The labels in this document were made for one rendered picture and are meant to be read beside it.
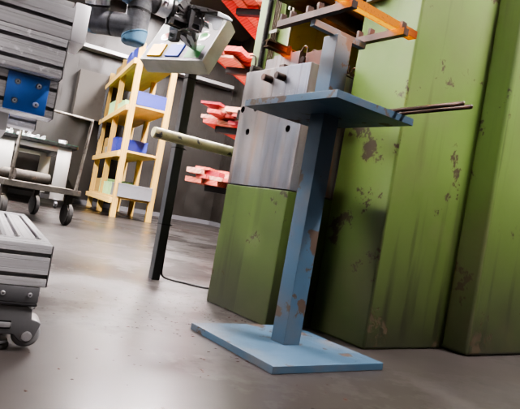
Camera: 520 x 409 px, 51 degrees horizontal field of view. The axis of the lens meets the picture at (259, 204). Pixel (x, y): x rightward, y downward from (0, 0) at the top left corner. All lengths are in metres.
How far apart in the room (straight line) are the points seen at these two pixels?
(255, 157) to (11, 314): 1.11
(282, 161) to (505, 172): 0.82
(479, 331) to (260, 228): 0.87
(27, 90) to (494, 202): 1.57
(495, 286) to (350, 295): 0.60
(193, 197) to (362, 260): 9.15
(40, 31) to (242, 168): 1.00
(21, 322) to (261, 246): 0.94
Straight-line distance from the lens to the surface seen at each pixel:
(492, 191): 2.14
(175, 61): 2.45
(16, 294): 1.25
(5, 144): 7.36
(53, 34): 1.37
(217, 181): 4.79
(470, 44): 2.17
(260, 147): 2.03
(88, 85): 10.15
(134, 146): 8.52
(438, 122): 2.01
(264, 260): 1.92
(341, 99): 1.40
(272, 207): 1.91
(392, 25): 1.66
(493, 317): 2.25
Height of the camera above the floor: 0.37
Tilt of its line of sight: 1 degrees up
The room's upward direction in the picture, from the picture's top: 10 degrees clockwise
